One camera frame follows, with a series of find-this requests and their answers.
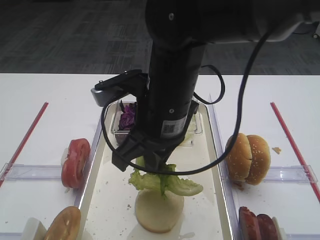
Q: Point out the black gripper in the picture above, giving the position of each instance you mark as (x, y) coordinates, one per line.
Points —
(155, 151)

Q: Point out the green lettuce leaf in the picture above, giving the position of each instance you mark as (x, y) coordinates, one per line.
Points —
(162, 183)

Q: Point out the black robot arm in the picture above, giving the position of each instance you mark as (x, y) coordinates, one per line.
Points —
(181, 30)

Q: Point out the green lettuce pile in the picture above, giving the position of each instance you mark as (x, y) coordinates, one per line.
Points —
(189, 136)

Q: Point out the tomato slice stack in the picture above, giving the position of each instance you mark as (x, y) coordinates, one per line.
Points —
(72, 173)

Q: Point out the white pusher block tomato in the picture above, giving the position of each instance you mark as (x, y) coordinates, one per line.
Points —
(64, 156)

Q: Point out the red meat patty left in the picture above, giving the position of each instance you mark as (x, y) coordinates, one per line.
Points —
(249, 224)

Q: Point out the red meat patty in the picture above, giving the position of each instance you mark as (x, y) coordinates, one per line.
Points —
(249, 224)
(267, 227)

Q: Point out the red meat patty right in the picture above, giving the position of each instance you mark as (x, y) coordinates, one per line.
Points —
(267, 227)

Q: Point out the white pusher block meat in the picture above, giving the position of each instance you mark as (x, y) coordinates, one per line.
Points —
(281, 234)

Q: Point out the purple cabbage pile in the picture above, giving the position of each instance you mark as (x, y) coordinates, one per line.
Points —
(128, 116)

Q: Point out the clear plastic salad container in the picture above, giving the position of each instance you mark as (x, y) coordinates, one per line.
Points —
(119, 136)

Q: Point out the clear long divider left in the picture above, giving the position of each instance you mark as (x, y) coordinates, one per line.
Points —
(88, 169)

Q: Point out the clear long divider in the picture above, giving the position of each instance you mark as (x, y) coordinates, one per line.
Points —
(220, 150)
(88, 169)

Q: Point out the bottom bun slice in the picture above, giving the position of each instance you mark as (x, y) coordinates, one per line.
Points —
(156, 212)

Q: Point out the metal tray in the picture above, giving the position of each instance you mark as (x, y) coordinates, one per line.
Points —
(134, 205)

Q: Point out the clear long divider right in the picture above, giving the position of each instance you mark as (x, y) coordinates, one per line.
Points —
(220, 150)

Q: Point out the sesame bun outer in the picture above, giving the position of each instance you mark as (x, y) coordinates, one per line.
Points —
(239, 159)

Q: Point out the sesame bun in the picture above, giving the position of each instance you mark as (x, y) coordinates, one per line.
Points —
(239, 159)
(261, 159)

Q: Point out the brown bun slice left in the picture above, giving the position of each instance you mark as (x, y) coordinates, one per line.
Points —
(65, 225)

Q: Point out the red strip left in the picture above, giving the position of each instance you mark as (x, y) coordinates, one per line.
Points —
(25, 142)

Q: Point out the red strip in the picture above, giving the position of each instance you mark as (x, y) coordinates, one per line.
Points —
(25, 142)
(296, 150)

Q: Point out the sesame bun inner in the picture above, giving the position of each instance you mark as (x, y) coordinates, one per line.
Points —
(261, 159)

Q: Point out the white pusher block lower left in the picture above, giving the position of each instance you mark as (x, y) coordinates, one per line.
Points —
(33, 230)

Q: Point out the orange crumb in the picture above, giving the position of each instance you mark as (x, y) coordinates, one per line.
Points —
(277, 150)

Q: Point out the red strip right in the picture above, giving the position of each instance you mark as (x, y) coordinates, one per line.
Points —
(296, 150)

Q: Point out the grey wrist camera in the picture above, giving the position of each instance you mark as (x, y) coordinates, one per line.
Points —
(112, 87)

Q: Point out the clear rail left upper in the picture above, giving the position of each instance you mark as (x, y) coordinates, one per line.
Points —
(22, 172)

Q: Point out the clear rail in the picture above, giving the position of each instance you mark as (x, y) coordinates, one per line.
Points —
(300, 174)
(302, 237)
(22, 172)

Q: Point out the clear rail right upper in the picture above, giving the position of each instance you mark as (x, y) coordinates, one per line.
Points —
(300, 174)

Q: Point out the clear rail right lower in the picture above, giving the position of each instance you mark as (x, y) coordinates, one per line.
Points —
(302, 237)

